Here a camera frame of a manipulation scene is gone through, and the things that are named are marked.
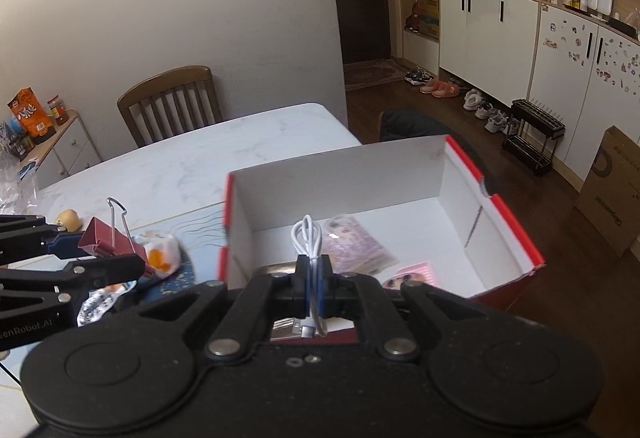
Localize patterned doormat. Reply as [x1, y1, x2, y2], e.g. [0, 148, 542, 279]
[344, 59, 408, 92]

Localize white side cabinet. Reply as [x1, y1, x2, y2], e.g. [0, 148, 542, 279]
[20, 108, 103, 191]

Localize orange snack box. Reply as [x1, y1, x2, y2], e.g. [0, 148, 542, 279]
[7, 88, 56, 144]

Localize large brown cardboard box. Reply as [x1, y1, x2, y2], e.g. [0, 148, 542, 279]
[574, 125, 640, 258]

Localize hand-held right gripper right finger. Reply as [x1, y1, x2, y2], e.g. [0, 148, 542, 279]
[320, 255, 493, 360]

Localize white lower cabinet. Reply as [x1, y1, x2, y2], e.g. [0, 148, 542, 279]
[438, 0, 541, 105]

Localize pink cartoon card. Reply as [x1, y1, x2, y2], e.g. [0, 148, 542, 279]
[382, 261, 443, 290]

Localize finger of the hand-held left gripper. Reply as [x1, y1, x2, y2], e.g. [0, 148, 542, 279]
[0, 254, 146, 319]
[0, 215, 83, 265]

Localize grey sneakers pair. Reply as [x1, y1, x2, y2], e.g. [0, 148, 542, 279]
[485, 113, 521, 135]

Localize white sticker covered cabinet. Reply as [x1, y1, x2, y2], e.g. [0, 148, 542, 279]
[529, 1, 640, 181]

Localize pink slippers pair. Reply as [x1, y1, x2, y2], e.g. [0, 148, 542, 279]
[419, 79, 461, 98]

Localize white charging cable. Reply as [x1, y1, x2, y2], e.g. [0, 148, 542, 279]
[291, 214, 331, 339]

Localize yellow pig toy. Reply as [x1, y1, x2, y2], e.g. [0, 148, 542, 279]
[54, 209, 83, 233]

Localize red cardboard box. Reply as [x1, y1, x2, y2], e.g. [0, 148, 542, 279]
[217, 134, 547, 346]

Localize white black print snack packet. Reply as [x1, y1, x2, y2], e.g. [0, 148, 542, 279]
[77, 281, 138, 326]

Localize clear wrapped orange snack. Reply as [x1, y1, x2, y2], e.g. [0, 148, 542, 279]
[132, 229, 181, 275]

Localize red binder clip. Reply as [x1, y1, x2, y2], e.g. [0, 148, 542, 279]
[77, 198, 153, 269]

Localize red label jar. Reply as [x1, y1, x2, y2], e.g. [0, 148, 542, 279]
[47, 94, 70, 126]

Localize brown wooden chair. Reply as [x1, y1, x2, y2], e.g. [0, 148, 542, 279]
[117, 66, 223, 149]

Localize white marble desktop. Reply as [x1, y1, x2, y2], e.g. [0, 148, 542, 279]
[0, 103, 363, 419]

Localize clear plastic bag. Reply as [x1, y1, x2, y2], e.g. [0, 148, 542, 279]
[0, 153, 41, 219]

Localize stacked cardboard boxes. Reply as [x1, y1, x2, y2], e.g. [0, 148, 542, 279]
[417, 0, 441, 39]

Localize purple snack packet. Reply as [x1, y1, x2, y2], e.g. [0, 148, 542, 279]
[320, 214, 401, 276]

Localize red brown plush toy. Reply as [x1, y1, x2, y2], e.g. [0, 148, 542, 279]
[404, 1, 423, 32]

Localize black metal rack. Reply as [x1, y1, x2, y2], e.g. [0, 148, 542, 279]
[501, 99, 567, 176]

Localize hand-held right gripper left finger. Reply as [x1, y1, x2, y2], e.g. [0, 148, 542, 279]
[137, 255, 312, 364]

